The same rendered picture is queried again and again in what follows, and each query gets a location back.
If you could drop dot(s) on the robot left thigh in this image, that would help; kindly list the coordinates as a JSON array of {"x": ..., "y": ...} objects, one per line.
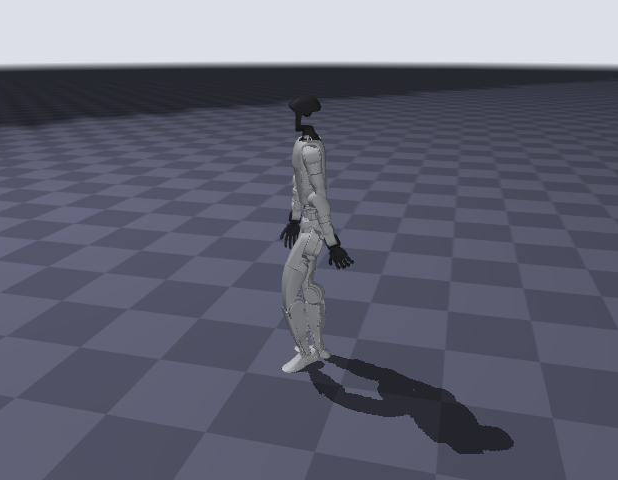
[{"x": 296, "y": 267}]

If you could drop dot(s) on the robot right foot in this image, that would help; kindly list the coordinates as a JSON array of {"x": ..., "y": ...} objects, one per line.
[{"x": 324, "y": 353}]

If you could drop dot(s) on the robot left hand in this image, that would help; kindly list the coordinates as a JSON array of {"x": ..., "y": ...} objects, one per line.
[{"x": 338, "y": 255}]

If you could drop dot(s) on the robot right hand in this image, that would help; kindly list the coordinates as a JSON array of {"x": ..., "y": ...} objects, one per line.
[{"x": 292, "y": 229}]

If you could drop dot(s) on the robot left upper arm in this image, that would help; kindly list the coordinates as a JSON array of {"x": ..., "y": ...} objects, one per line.
[{"x": 312, "y": 160}]

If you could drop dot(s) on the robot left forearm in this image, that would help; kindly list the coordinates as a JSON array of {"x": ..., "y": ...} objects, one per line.
[{"x": 324, "y": 219}]

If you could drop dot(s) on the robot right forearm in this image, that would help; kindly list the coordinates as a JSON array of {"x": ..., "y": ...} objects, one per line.
[{"x": 296, "y": 206}]

